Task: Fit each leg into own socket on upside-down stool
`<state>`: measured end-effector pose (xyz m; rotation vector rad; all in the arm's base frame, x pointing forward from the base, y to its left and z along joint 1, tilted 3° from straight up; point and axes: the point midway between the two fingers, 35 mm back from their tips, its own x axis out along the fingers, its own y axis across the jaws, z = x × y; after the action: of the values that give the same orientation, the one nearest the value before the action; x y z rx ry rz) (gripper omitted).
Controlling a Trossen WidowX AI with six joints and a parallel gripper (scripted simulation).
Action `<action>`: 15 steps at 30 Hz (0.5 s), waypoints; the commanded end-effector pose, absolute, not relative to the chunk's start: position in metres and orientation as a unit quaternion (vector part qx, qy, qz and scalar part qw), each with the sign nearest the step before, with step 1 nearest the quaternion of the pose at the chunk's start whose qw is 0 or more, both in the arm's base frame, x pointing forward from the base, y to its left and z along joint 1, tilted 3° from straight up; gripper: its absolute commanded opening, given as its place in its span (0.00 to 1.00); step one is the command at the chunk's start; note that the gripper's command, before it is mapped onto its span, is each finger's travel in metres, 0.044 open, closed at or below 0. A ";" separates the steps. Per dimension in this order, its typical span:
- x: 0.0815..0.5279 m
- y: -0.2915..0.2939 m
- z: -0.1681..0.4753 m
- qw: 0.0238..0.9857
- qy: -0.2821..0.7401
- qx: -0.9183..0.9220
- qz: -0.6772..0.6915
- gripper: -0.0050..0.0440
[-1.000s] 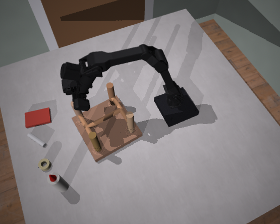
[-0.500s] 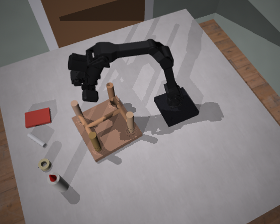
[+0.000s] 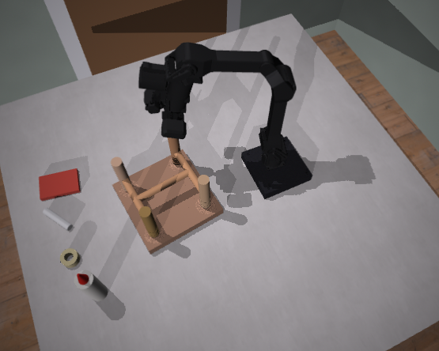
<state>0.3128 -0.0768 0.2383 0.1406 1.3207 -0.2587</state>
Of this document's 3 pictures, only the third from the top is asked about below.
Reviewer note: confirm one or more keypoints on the flat red rectangular block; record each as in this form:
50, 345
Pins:
59, 184

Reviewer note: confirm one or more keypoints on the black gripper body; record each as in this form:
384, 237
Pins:
173, 126

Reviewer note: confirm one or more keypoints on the beige tape roll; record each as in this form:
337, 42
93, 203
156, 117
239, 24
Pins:
73, 262

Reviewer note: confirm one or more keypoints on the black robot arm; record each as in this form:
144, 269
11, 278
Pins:
193, 61

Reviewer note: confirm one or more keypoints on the white glue bottle with red cap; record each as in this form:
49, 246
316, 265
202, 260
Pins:
90, 285

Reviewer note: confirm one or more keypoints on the brown wooden stool legs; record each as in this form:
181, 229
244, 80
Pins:
202, 184

